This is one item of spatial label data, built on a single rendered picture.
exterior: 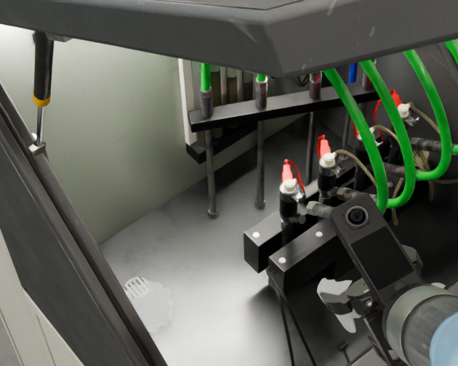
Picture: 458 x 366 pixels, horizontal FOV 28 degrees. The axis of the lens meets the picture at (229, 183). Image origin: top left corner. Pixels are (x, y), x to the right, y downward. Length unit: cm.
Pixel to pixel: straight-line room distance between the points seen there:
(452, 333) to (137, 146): 91
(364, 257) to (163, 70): 68
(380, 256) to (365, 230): 3
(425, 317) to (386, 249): 13
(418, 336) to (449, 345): 6
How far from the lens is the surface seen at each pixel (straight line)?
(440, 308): 78
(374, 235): 89
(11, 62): 128
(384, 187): 116
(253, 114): 147
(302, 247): 145
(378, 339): 92
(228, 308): 157
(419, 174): 138
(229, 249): 163
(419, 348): 77
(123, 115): 147
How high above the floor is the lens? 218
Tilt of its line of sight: 51 degrees down
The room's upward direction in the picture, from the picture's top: 2 degrees counter-clockwise
